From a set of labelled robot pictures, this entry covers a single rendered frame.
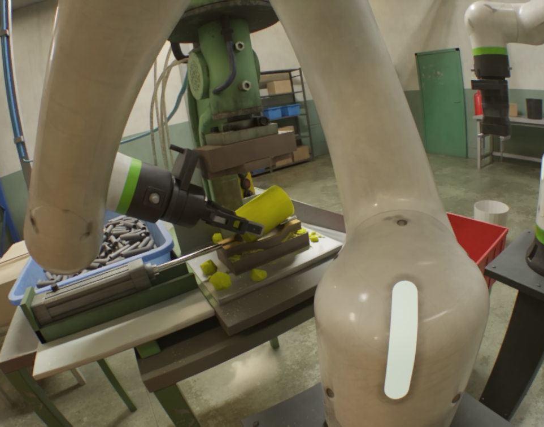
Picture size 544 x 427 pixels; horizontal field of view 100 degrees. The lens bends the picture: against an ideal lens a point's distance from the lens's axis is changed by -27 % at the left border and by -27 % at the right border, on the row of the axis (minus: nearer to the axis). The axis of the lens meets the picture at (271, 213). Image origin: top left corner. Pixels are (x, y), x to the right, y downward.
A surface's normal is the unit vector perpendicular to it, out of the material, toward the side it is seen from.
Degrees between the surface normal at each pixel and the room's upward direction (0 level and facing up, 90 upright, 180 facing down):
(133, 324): 0
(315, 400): 0
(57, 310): 90
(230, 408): 0
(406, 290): 14
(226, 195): 90
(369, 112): 85
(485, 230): 90
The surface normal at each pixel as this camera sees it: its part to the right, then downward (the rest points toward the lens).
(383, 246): -0.26, -0.93
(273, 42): 0.50, 0.22
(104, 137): 0.71, 0.68
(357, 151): -0.58, 0.36
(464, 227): -0.84, 0.30
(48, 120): -0.20, 0.50
